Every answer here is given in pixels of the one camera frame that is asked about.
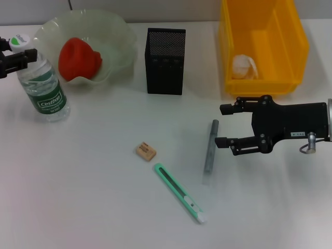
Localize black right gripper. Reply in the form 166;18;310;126
214;95;329;157

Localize clear green-label water bottle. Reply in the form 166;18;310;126
9;33;71;123

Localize white paper ball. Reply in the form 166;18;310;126
231;53;259;79

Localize mint green utility knife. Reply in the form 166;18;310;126
154;162;208;224

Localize grey marker pen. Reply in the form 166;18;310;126
202;119;220;186

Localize black mesh pen holder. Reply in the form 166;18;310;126
144;27;186;95

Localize tan eraser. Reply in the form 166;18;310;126
134;141;158;163

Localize pale green glass fruit plate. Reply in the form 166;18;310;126
33;9;138;90

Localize yellow plastic bin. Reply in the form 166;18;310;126
217;0;310;99

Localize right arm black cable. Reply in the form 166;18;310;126
299;131;329;155

